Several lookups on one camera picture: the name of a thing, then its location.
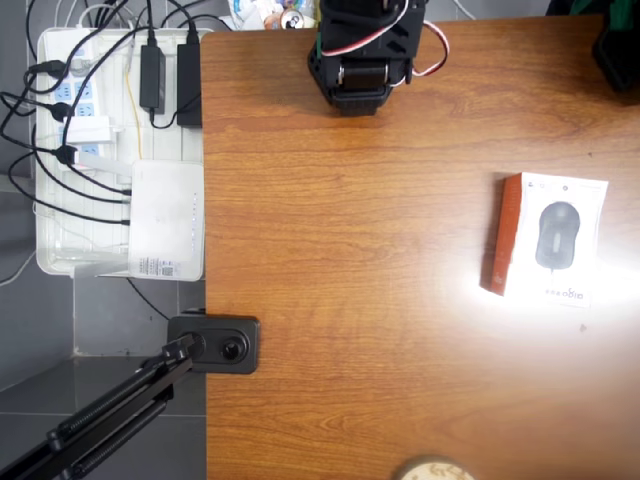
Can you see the black power plug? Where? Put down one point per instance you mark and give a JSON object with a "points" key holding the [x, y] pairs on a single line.
{"points": [[65, 155], [62, 112], [50, 69]]}

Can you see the white power strip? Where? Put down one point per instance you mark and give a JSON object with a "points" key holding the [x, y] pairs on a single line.
{"points": [[82, 92]]}

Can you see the round wooden coaster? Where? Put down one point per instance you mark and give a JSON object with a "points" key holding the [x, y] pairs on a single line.
{"points": [[435, 470]]}

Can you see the printed plastic bag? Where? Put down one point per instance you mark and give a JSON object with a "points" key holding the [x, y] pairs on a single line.
{"points": [[250, 12]]}

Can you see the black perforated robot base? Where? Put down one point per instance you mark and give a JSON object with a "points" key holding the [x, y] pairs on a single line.
{"points": [[620, 55]]}

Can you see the slim black power adapter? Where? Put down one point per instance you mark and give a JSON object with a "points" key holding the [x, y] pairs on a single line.
{"points": [[152, 75]]}

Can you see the black office chair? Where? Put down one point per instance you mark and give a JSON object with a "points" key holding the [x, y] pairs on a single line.
{"points": [[557, 6]]}

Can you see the wide black power adapter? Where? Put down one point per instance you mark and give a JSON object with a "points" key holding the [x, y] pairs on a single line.
{"points": [[189, 85]]}

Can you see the black stand base clamp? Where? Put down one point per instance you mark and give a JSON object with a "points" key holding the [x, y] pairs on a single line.
{"points": [[235, 345]]}

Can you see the white charger plug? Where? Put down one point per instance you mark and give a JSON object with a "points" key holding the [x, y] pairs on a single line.
{"points": [[90, 130]]}

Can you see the white orange mouse box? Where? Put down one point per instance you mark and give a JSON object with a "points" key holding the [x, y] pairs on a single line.
{"points": [[555, 235]]}

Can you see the drink can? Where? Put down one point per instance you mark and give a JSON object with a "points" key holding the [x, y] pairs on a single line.
{"points": [[292, 20]]}

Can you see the white router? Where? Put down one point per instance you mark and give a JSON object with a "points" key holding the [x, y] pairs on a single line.
{"points": [[165, 220]]}

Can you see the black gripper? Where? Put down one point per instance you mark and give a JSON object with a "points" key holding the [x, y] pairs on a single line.
{"points": [[363, 76]]}

